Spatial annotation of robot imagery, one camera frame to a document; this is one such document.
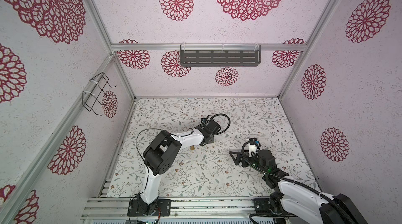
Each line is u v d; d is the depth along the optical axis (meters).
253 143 0.75
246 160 0.73
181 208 0.75
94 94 0.75
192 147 0.94
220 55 0.95
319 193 0.47
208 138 0.71
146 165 0.53
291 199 0.59
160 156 0.51
